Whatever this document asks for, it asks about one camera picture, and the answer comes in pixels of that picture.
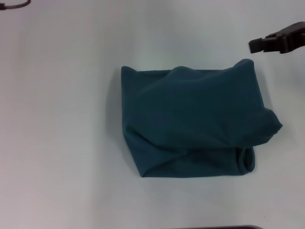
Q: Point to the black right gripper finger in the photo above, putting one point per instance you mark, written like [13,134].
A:
[264,44]

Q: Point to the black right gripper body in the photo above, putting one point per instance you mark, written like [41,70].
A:
[294,35]

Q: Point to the teal t-shirt with beige print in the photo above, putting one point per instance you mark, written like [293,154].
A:
[190,119]

